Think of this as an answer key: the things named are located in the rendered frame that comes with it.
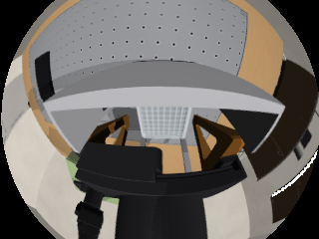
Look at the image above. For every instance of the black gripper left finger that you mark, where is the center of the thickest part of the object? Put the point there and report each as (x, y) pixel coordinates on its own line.
(102, 131)

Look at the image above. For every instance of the white well plate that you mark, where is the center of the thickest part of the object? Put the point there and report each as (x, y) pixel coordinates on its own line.
(163, 122)

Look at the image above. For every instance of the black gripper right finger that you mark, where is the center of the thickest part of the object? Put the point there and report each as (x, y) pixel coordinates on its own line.
(228, 141)

